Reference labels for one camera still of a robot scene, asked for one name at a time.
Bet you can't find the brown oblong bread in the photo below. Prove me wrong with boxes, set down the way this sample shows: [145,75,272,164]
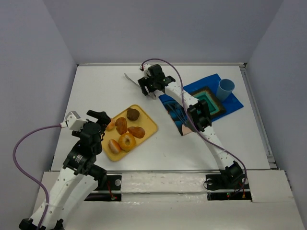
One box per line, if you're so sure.
[115,117,128,135]

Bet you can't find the golden bagel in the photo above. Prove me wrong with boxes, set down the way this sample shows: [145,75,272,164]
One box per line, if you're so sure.
[118,133,136,151]

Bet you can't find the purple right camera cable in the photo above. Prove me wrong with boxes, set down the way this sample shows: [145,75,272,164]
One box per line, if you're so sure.
[140,57,248,199]

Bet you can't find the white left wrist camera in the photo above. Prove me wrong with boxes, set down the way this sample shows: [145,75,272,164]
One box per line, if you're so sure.
[60,111,88,132]

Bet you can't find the blue plastic spoon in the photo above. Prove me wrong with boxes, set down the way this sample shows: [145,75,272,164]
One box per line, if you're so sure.
[175,103,187,127]

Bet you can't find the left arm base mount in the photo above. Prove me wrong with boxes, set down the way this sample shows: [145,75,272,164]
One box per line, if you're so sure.
[85,174,122,202]

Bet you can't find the brown glazed bread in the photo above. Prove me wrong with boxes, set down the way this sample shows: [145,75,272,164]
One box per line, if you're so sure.
[128,126,145,139]

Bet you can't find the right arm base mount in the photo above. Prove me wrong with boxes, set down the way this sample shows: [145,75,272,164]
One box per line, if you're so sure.
[203,174,252,201]

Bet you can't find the blue plastic fork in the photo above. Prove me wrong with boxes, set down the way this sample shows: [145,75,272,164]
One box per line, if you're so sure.
[166,103,183,124]

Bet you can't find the blue printed placemat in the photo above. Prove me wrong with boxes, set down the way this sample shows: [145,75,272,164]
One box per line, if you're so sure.
[159,74,243,136]

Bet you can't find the white round bun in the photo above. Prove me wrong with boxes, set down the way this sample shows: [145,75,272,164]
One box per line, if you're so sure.
[108,139,121,154]

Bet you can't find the metal tongs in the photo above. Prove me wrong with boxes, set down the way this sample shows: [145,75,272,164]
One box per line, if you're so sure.
[124,73,156,100]

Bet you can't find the dark brown bread roll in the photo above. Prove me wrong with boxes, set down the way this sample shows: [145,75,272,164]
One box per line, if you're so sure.
[126,108,140,121]

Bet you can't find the green square plate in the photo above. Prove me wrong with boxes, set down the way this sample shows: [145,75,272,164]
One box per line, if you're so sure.
[190,86,226,121]

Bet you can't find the small orange bun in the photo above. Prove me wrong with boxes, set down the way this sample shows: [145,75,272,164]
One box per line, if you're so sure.
[106,120,115,131]

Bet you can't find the purple camera cable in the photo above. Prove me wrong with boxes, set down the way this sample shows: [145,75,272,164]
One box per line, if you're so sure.
[13,124,63,230]
[140,57,248,199]

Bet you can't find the blue plastic knife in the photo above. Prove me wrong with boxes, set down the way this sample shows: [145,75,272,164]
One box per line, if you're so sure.
[177,104,187,127]

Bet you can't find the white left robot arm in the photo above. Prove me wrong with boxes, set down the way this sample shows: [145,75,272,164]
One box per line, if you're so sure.
[19,110,111,230]

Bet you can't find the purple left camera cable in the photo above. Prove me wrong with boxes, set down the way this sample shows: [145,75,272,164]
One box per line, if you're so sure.
[13,124,63,230]

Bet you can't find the light blue plastic cup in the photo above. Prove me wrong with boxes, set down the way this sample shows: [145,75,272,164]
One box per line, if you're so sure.
[216,79,235,102]

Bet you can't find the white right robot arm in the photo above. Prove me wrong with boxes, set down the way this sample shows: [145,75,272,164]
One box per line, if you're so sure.
[138,63,247,194]

